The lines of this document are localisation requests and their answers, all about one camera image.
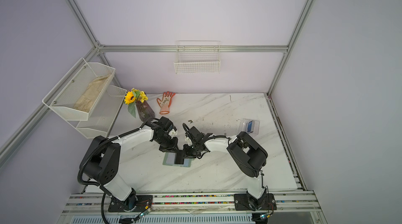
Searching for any dark glass vase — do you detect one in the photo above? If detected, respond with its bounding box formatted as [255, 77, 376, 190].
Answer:
[136, 101, 155, 122]

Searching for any stack of assorted cards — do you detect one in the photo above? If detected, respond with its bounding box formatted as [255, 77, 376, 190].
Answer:
[246, 120, 255, 133]

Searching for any lower white mesh shelf basket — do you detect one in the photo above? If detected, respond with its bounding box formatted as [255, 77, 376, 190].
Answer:
[76, 85, 127, 139]

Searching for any white wire wall basket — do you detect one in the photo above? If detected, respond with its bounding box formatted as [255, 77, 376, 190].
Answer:
[174, 41, 221, 74]

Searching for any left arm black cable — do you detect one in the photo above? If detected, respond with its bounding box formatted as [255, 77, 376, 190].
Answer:
[100, 192, 112, 224]

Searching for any white mesh shelf basket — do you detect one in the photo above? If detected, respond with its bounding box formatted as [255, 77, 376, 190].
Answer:
[76, 85, 127, 139]
[42, 58, 115, 121]

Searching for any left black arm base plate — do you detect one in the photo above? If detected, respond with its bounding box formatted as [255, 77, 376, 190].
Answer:
[108, 195, 153, 213]

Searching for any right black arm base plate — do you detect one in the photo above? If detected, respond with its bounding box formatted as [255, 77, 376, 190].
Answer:
[233, 192, 277, 211]

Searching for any upper white mesh shelf basket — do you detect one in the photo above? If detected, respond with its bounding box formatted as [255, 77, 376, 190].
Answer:
[42, 58, 115, 121]

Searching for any beige cloth glove in basket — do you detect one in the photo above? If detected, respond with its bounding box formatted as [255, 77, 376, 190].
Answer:
[73, 74, 111, 113]

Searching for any orange white work glove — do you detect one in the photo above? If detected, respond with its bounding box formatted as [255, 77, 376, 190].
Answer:
[157, 91, 176, 115]

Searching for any clear acrylic card box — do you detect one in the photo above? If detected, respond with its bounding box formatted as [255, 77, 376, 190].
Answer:
[238, 118, 260, 136]

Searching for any thin dark credit card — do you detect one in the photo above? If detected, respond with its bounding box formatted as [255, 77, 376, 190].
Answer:
[174, 150, 185, 165]

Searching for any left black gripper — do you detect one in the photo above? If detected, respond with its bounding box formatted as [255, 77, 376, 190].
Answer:
[155, 134, 180, 153]

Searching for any yellow sunflower bouquet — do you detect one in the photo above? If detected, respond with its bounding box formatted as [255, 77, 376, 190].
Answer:
[124, 88, 148, 118]

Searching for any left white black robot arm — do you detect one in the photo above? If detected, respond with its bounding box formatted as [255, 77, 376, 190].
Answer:
[77, 117, 179, 211]

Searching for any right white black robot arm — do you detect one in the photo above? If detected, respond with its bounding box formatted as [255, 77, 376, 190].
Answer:
[183, 124, 274, 211]

